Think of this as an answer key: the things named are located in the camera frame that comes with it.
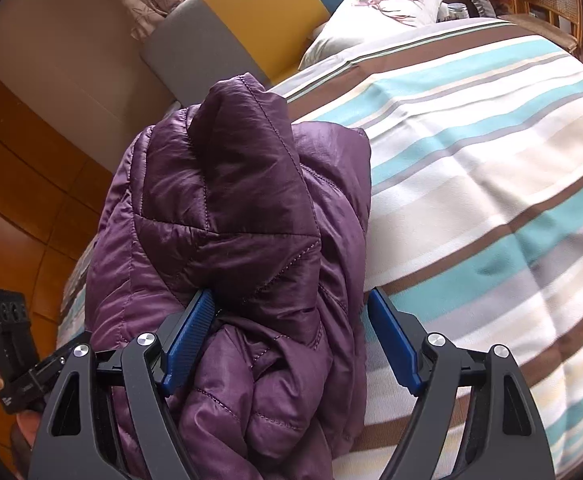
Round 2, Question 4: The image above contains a person's left hand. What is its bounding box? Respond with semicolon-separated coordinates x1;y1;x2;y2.
14;409;42;448

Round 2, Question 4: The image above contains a striped bed sheet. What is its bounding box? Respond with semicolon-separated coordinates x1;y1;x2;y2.
56;17;583;480

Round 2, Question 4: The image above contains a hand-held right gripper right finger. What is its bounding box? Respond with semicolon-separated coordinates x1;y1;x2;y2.
366;287;556;480

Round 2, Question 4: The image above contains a purple quilted puffer jacket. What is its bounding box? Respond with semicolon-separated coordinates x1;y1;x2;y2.
86;74;372;480

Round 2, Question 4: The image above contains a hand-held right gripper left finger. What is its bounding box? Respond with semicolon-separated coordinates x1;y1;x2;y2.
28;287;217;480

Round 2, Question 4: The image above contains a grey yellow blue headboard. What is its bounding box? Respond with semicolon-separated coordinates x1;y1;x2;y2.
140;0;389;103

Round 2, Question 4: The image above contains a white deer print pillow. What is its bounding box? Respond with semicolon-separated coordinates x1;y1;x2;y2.
299;0;447;68

